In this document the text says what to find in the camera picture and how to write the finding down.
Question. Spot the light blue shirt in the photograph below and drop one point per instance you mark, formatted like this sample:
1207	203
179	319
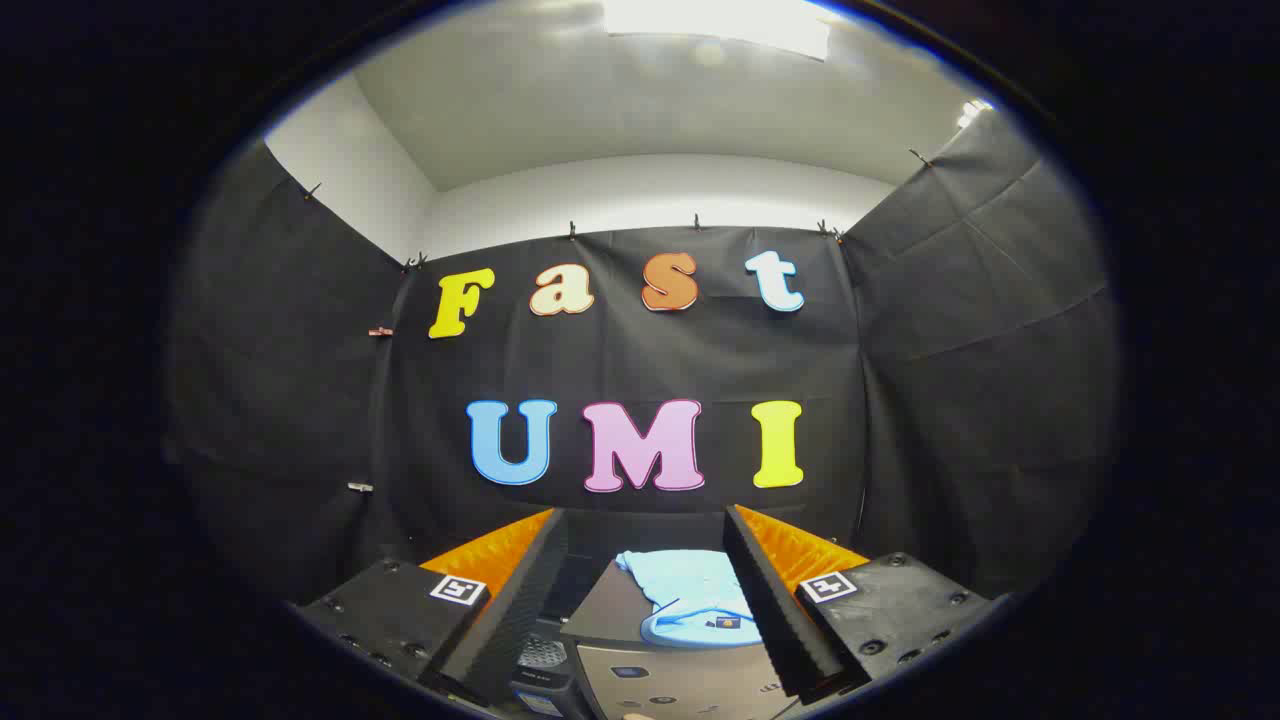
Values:
690	590

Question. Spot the ceiling light panel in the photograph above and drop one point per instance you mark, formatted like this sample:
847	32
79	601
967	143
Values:
720	22

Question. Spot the black backdrop cloth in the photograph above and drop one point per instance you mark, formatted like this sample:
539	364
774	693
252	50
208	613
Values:
620	360

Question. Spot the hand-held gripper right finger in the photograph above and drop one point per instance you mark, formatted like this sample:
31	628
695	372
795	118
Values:
775	610

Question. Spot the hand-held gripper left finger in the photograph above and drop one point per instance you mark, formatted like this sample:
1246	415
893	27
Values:
520	610

